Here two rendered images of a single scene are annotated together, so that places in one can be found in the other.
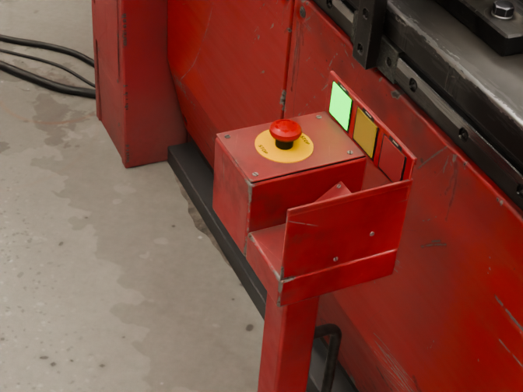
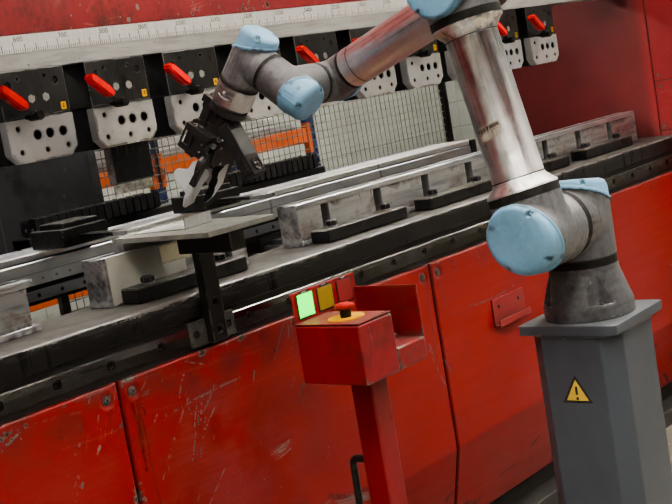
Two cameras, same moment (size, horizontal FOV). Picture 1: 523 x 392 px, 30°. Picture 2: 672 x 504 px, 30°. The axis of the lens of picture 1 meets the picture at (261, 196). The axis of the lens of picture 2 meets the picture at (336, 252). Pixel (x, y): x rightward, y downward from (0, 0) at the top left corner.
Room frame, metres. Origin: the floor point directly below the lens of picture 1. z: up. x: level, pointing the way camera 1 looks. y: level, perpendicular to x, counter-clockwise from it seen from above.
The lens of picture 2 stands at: (1.86, 2.18, 1.23)
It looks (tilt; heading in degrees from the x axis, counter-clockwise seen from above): 8 degrees down; 248
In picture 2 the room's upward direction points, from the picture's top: 10 degrees counter-clockwise
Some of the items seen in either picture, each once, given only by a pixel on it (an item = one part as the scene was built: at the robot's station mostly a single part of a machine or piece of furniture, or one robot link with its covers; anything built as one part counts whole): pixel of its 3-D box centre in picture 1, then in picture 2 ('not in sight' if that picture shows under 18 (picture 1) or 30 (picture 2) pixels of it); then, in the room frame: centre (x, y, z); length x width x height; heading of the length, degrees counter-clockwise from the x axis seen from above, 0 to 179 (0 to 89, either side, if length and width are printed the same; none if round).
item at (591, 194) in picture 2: not in sight; (574, 216); (0.72, 0.41, 0.94); 0.13 x 0.12 x 0.14; 30
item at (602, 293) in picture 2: not in sight; (585, 284); (0.71, 0.41, 0.82); 0.15 x 0.15 x 0.10
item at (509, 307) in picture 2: not in sight; (511, 306); (0.29, -0.60, 0.58); 0.15 x 0.02 x 0.07; 27
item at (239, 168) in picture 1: (306, 185); (359, 326); (0.94, -0.05, 0.75); 0.20 x 0.16 x 0.18; 28
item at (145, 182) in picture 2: not in sight; (130, 167); (1.28, -0.27, 1.13); 0.10 x 0.02 x 0.10; 27
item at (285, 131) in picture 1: (285, 137); (345, 311); (0.98, -0.02, 0.79); 0.04 x 0.04 x 0.04
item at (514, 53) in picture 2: not in sight; (493, 42); (0.05, -0.90, 1.26); 0.15 x 0.09 x 0.17; 27
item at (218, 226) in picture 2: not in sight; (194, 229); (1.21, -0.14, 1.00); 0.26 x 0.18 x 0.01; 117
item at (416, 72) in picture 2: not in sight; (409, 55); (0.41, -0.71, 1.26); 0.15 x 0.09 x 0.17; 27
